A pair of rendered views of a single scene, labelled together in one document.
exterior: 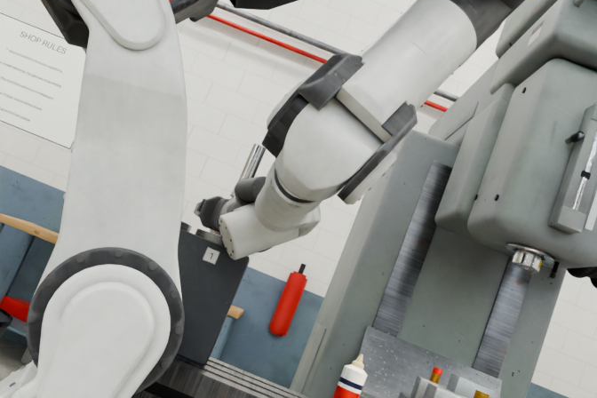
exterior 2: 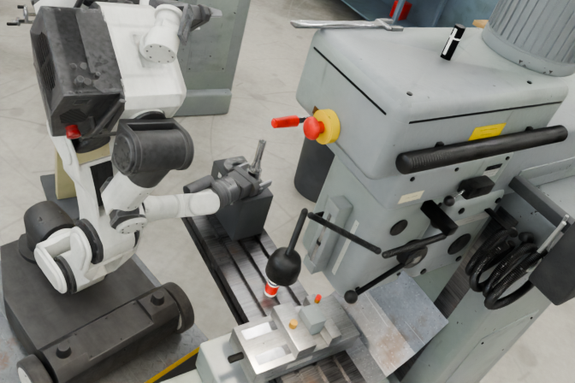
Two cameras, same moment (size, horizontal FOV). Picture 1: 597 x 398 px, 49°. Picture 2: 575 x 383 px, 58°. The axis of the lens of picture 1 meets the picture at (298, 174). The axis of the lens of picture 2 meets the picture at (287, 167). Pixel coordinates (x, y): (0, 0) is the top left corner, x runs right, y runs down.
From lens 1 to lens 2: 1.52 m
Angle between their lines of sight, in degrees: 64
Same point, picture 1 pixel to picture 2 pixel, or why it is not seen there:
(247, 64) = not seen: outside the picture
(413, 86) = (113, 203)
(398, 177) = not seen: hidden behind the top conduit
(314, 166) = not seen: hidden behind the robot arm
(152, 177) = (89, 202)
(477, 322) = (443, 276)
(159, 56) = (73, 167)
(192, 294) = (228, 209)
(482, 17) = (134, 178)
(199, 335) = (230, 227)
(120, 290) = (75, 238)
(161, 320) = (85, 249)
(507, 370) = (454, 318)
